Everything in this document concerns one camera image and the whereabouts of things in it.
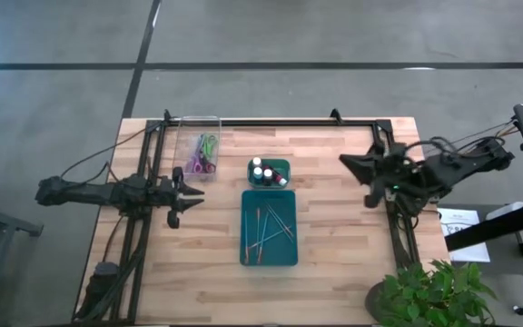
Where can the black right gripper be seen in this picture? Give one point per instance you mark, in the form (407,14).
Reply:
(393,177)

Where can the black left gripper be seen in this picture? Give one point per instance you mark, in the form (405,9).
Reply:
(173,195)

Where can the blue-label paint bottle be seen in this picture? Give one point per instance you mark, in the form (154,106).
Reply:
(258,173)

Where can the orange-label paint bottle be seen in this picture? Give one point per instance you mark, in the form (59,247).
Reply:
(257,161)

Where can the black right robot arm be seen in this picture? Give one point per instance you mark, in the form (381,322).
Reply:
(461,168)

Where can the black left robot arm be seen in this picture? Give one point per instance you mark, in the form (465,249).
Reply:
(98,195)

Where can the clear plastic container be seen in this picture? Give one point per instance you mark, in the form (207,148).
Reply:
(184,136)

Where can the small teal plastic bin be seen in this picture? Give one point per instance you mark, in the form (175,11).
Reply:
(284,164)

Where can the large blue plastic bin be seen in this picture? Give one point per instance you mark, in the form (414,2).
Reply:
(284,254)

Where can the white paper sheet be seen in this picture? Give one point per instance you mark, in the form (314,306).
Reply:
(466,245)

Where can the black plant pot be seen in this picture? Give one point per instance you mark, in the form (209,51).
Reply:
(372,304)

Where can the green leafy plant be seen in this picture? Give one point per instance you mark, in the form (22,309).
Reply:
(434,295)

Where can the white box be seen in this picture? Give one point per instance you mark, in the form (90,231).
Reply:
(506,210)

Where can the black frame clamp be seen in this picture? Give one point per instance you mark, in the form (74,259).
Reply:
(335,115)
(166,115)

